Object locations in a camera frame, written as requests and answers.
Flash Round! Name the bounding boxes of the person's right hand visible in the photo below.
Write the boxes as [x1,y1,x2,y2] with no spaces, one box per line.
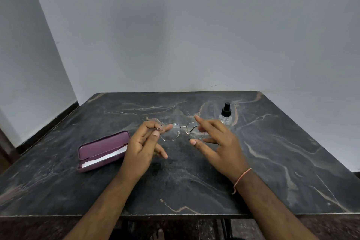
[189,115,251,184]

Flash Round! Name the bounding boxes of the person's left hand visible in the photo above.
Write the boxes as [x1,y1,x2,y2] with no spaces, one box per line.
[118,120,174,183]

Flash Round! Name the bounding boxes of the white cleaning cloth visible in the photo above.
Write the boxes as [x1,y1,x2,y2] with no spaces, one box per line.
[81,144,128,168]

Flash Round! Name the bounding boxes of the purple glasses case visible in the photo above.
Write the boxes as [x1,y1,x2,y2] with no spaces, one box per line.
[76,130,131,173]

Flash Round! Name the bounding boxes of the clear spray bottle black cap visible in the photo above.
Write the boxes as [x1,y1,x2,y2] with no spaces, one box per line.
[218,102,233,129]

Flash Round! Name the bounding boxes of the metal-framed eyeglasses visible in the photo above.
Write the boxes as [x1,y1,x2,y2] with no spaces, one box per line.
[146,118,210,143]

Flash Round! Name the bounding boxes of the person's right forearm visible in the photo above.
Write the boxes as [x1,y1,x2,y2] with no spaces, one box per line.
[235,169,318,240]

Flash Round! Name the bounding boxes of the person's left forearm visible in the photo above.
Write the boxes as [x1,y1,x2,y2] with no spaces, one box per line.
[63,172,141,240]

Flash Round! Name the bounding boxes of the person's bare foot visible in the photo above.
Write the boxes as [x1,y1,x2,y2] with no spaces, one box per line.
[150,228,167,240]

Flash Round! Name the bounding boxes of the orange thread wristband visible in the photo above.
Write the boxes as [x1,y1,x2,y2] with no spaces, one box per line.
[231,168,252,195]

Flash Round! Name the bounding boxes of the black metal table leg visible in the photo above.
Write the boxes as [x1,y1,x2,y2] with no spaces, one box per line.
[220,219,234,240]

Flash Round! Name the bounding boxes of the brown wooden door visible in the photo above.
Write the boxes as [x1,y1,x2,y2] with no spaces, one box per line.
[0,127,17,176]

